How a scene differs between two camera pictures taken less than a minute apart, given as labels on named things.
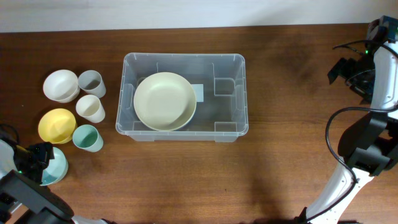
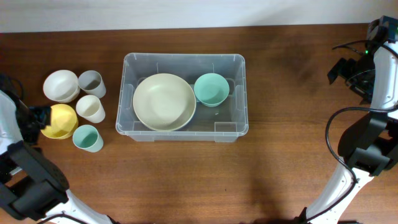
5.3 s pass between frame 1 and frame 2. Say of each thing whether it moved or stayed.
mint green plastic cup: stayed
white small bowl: stayed
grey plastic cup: stayed
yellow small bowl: moved
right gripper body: stayed
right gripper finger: stayed
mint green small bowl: moved
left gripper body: moved
